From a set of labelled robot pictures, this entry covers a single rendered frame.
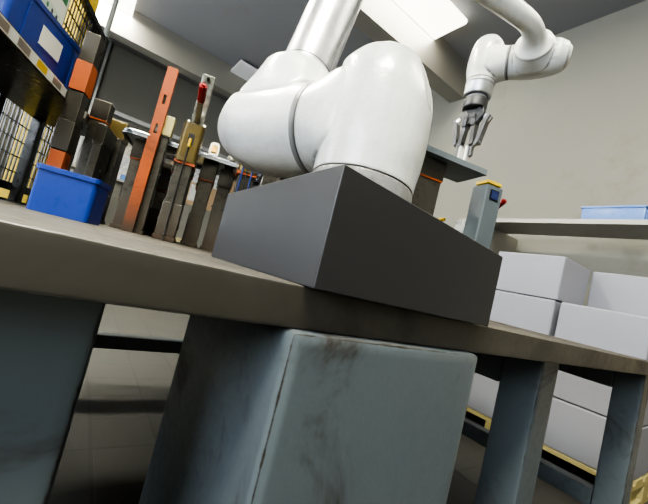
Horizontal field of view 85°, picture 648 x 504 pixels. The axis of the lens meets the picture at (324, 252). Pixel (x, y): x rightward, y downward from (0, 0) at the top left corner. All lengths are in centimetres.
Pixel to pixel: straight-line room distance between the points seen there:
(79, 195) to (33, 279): 58
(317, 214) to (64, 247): 19
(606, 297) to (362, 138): 233
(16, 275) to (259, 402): 21
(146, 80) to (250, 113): 662
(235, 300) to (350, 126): 29
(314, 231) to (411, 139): 23
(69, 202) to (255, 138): 41
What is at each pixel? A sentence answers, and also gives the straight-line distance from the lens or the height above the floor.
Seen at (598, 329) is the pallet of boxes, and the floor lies 79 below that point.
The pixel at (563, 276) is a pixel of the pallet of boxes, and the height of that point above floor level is 103.
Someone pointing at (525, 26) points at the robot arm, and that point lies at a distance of 127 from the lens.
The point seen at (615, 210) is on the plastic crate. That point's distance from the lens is 290.
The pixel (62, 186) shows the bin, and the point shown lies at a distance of 85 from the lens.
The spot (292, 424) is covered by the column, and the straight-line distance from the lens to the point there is 35.
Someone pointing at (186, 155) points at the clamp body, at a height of 95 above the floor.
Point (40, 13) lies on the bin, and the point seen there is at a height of 114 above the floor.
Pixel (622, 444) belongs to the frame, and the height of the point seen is 41.
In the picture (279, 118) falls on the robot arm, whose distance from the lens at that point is 59.
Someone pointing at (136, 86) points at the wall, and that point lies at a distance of 717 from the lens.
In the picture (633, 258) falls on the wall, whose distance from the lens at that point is 334.
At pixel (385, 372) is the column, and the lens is 40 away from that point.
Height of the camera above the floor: 71
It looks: 4 degrees up
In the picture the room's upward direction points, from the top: 14 degrees clockwise
